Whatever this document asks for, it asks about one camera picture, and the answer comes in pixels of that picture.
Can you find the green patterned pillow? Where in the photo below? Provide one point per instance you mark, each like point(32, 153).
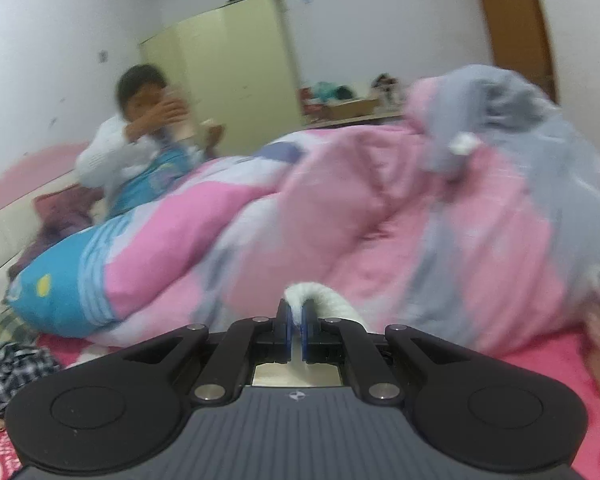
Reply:
point(5, 330)

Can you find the plaid shirt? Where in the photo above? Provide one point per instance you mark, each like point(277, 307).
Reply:
point(15, 375)

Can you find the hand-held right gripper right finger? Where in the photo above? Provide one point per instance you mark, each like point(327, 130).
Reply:
point(307, 335)

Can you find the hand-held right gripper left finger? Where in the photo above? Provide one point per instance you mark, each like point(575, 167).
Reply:
point(285, 335)

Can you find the pink floral bed sheet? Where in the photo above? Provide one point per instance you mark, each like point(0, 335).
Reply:
point(555, 385)

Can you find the white fleece sweater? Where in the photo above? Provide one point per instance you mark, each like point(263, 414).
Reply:
point(330, 300)

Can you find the brown wooden door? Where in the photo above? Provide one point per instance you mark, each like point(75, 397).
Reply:
point(520, 20)

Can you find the pink white headboard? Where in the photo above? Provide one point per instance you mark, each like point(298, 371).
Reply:
point(10, 195)

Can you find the maroon pillow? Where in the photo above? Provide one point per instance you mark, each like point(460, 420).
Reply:
point(60, 220)

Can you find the cream wardrobe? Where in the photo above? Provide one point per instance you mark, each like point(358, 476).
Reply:
point(240, 70)

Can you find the blue striped pillow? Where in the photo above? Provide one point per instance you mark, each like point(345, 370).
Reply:
point(55, 295)

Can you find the cluttered desk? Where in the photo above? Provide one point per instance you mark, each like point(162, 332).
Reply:
point(350, 107)

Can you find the pink grey floral quilt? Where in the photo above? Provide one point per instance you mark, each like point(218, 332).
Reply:
point(355, 210)

